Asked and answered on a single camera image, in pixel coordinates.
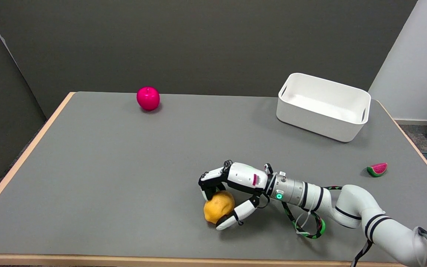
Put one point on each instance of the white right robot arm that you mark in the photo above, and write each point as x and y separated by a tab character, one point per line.
347	204

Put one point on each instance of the red apple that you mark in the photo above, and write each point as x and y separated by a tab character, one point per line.
148	98

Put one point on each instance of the yellow lemon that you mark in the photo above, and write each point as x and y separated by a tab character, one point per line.
218	206

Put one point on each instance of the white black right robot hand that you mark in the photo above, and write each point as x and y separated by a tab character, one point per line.
235	185

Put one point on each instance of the white plastic bin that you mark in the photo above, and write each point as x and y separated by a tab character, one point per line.
323	107

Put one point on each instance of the watermelon slice toy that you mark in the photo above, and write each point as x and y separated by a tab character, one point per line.
377	169

